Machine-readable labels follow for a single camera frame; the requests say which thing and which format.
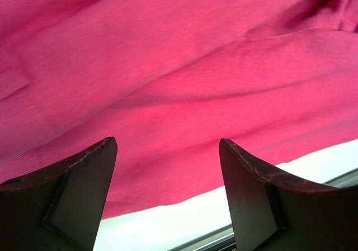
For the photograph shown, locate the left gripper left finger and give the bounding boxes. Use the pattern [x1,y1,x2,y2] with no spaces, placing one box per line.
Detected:
[1,137,116,251]

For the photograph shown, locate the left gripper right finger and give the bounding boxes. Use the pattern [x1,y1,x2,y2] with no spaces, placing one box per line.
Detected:
[219,139,357,250]

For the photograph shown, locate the magenta pink trousers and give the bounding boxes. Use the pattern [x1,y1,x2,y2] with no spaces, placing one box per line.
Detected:
[1,0,357,218]

